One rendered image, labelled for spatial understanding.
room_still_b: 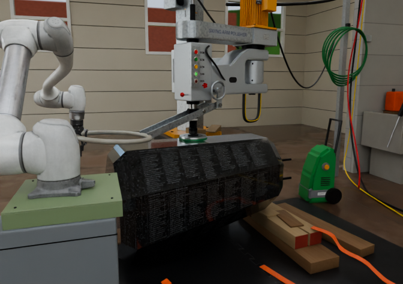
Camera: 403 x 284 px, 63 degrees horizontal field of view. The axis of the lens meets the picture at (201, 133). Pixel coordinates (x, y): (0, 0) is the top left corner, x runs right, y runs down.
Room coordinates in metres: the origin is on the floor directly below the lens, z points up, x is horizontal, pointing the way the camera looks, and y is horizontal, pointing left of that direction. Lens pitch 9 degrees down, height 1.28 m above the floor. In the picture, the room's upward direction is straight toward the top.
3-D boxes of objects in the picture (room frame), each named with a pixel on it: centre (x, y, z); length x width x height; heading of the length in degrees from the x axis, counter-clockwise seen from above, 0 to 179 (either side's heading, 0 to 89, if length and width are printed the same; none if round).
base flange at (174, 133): (3.27, 0.11, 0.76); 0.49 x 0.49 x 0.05; 24
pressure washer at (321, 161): (3.40, -1.26, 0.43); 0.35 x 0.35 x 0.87; 9
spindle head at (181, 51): (2.58, 0.00, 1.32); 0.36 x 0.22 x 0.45; 129
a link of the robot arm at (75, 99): (2.04, 0.78, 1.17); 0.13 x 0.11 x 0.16; 100
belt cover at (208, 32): (2.74, -0.21, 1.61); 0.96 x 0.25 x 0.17; 129
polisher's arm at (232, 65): (2.76, -0.25, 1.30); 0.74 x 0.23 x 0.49; 129
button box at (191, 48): (2.39, 0.05, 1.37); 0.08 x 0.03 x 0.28; 129
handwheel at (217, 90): (2.51, -0.10, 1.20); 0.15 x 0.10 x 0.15; 129
